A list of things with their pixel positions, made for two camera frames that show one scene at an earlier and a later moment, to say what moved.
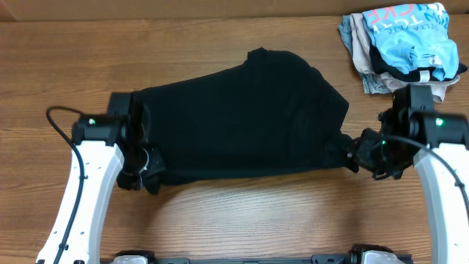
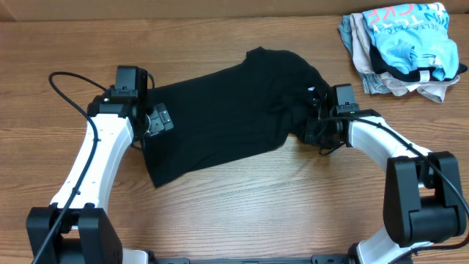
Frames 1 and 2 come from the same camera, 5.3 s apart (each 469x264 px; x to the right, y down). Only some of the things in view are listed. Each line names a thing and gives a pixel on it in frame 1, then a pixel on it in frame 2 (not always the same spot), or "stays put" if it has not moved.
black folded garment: [421, 75] stays put
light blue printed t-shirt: [411, 37] stays put
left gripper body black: [145, 170] to [160, 121]
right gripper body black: [361, 153] to [315, 129]
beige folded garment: [363, 50] stays put
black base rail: [316, 259] stays put
